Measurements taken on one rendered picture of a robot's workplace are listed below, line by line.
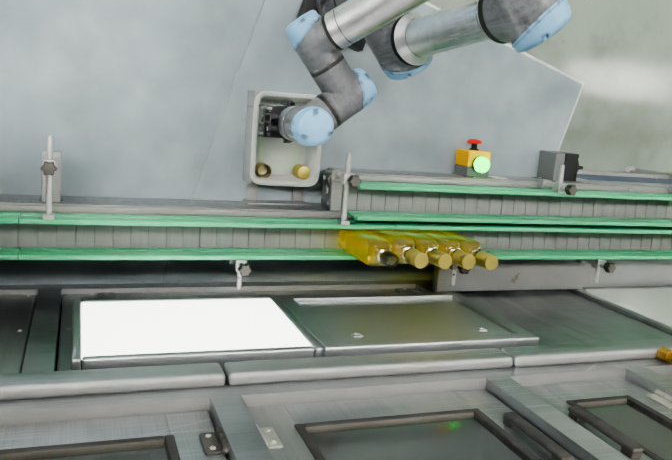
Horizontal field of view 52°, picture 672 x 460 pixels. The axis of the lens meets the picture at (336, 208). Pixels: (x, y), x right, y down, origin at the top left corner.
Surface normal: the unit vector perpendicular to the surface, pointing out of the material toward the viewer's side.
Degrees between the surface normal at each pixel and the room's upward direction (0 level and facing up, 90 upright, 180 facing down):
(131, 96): 0
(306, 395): 0
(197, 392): 90
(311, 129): 0
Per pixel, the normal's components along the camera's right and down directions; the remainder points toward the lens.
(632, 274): 0.34, 0.16
